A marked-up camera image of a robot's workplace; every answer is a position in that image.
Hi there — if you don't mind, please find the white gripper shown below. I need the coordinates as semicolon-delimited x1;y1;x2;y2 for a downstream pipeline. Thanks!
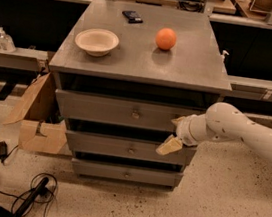
156;114;213;156

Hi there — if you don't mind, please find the grey top drawer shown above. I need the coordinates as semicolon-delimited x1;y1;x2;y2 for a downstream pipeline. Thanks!
55;90;201;132

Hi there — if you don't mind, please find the grey drawer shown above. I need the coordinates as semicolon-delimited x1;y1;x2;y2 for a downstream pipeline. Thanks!
55;90;201;132
71;158;183;188
66;130;196;166

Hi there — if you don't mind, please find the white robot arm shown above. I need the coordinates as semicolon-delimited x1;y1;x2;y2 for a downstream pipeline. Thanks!
156;102;272;163

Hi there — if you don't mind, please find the grey drawer cabinet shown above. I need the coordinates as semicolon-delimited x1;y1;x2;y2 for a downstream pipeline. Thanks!
33;0;243;197

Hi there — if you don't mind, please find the grey middle drawer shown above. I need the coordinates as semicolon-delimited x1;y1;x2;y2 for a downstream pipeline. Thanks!
66;130;196;166

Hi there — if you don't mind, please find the grey bottom drawer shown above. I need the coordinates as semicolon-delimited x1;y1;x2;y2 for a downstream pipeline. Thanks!
71;158;183;188

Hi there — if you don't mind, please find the small white pump bottle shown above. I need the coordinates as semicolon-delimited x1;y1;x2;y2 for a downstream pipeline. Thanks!
221;50;230;62

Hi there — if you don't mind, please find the orange ball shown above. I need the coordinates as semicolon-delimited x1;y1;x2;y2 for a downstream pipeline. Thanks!
155;28;177;50

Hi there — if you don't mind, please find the white paper bowl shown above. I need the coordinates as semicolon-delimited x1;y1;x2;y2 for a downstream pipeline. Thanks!
75;28;119;57

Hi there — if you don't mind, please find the black wallet-like pouch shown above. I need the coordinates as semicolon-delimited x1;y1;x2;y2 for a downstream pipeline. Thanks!
122;10;143;24

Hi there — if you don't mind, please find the brown cardboard box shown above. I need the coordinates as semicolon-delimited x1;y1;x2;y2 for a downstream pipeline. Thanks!
4;73;69;155

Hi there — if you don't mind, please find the black power adapter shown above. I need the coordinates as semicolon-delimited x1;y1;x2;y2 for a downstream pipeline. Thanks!
0;141;8;161

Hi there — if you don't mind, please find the clear sanitizer bottle right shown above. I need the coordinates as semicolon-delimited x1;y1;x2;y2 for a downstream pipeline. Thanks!
0;27;16;53

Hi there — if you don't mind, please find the black floor stand bar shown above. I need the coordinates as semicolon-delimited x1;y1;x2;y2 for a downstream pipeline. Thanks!
0;170;50;217

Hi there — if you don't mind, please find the black floor cable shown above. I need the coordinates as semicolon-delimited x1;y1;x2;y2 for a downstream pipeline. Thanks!
0;166;62;217

